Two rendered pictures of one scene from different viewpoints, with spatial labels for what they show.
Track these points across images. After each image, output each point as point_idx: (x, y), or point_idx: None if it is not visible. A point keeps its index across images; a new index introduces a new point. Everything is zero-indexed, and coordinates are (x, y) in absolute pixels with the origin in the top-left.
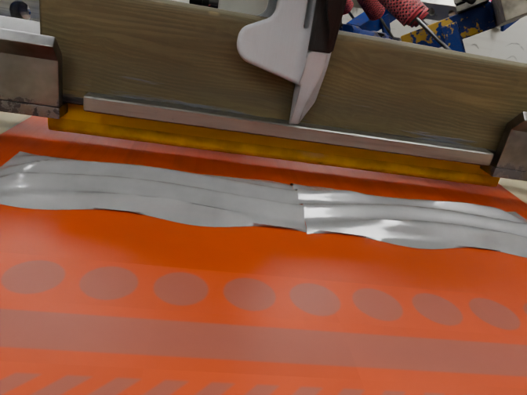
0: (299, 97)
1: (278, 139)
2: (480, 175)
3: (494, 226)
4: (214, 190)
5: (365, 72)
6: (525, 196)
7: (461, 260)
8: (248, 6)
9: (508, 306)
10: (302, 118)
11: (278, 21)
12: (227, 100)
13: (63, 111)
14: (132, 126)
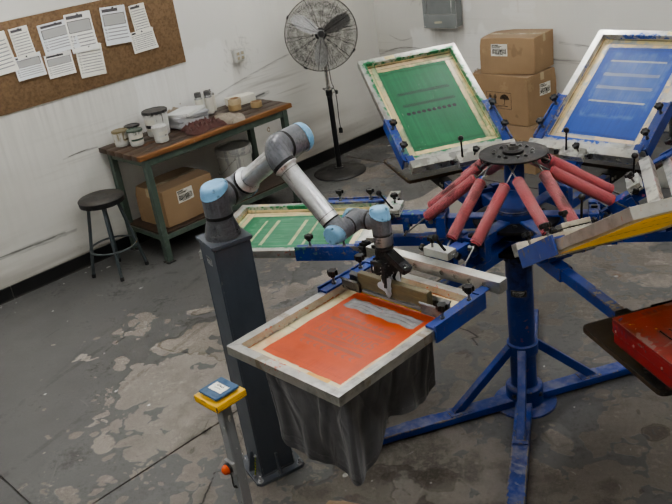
0: (386, 294)
1: None
2: None
3: (407, 321)
4: (370, 308)
5: (398, 290)
6: None
7: (391, 324)
8: (430, 252)
9: (384, 329)
10: (389, 297)
11: (381, 282)
12: (381, 292)
13: (361, 291)
14: None
